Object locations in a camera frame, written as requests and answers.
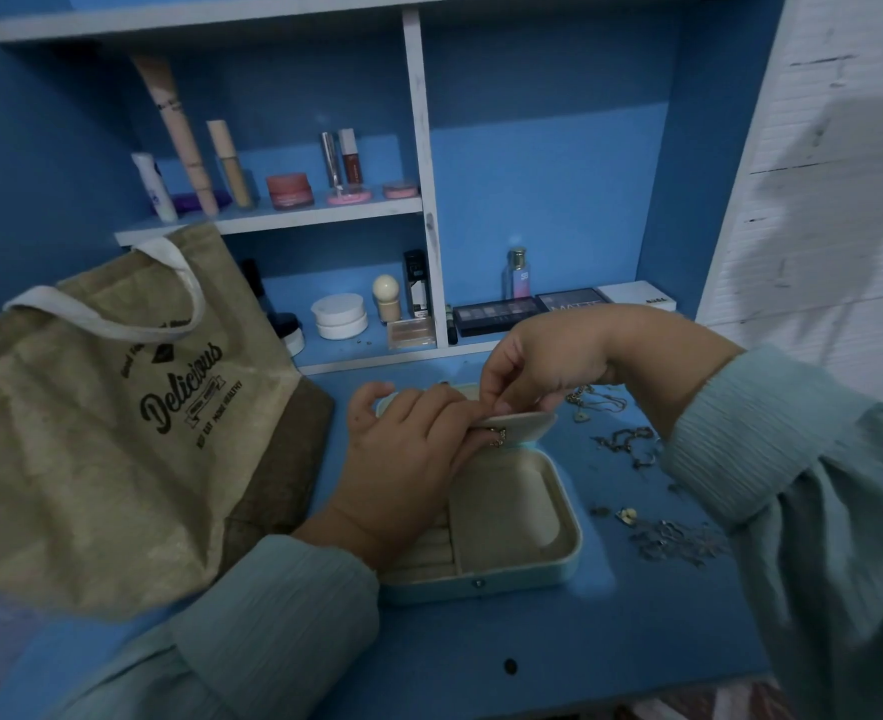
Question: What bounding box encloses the person's left hand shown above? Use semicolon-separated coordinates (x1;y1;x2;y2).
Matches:
326;381;515;572

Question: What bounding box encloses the person's right hand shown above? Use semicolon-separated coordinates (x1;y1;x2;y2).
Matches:
479;303;639;418

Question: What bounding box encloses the light blue jewelry box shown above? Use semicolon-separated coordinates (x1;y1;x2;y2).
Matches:
375;382;584;605

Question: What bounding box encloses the person's left forearm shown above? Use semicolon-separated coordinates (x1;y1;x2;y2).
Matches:
36;509;381;720

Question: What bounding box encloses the person's right forearm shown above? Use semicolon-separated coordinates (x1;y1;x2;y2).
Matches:
610;305;883;720

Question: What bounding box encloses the open black eyeshadow palette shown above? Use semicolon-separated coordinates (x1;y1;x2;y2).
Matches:
452;295;547;340

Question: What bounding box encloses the clear square blush compact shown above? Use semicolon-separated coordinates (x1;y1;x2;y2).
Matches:
386;316;439;352

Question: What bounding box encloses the white round cream jar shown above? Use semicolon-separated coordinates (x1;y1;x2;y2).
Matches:
310;292;371;341

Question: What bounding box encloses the closed dark eyeshadow palette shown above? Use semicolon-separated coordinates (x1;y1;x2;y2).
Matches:
535;286;614;315

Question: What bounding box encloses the white jar with dark lid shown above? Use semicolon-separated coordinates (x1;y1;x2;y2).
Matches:
272;312;307;359

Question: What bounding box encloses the small glass perfume bottle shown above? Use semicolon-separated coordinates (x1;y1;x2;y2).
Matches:
506;247;531;301

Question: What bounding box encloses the beige round makeup sponge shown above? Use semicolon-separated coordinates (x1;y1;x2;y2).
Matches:
371;274;404;325

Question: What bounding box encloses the black cosmetic box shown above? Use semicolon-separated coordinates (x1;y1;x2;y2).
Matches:
401;248;432;320

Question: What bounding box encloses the white cardboard box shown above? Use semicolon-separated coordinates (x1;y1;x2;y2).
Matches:
596;280;678;314

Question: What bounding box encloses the black cosmetic bottle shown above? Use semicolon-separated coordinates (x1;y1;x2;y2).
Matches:
239;258;272;302

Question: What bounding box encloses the pink cream jar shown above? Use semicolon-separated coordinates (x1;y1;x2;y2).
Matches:
265;172;316;211

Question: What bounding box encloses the dark red lip gloss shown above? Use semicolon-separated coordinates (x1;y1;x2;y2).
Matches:
337;127;365;187

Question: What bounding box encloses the silver lipstick tube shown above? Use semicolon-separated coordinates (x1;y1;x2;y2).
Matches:
319;131;344;190

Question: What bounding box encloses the white shelf unit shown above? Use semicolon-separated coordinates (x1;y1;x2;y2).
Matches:
0;0;707;377

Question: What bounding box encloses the purple cosmetic item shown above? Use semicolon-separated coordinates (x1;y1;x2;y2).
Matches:
170;188;233;217

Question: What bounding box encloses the short beige concealer tube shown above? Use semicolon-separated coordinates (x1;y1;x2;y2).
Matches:
206;119;256;211

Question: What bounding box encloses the printed jute tote bag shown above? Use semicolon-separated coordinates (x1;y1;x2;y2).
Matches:
0;220;336;620

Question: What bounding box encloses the white tube with blue label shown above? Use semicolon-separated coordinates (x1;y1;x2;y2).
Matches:
131;151;179;224

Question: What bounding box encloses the tall beige cosmetic tube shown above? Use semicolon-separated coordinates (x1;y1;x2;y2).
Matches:
130;55;221;218

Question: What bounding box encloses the white wooden cabinet panel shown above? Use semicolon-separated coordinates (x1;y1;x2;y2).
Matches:
695;0;883;403

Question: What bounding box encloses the gold heart pendant necklace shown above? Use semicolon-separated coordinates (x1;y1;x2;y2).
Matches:
564;385;631;425

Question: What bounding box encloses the silver chain bracelet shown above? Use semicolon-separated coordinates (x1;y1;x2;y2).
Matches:
590;426;665;472

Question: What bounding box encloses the pile of silver chains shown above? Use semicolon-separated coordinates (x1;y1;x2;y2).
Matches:
628;518;729;570

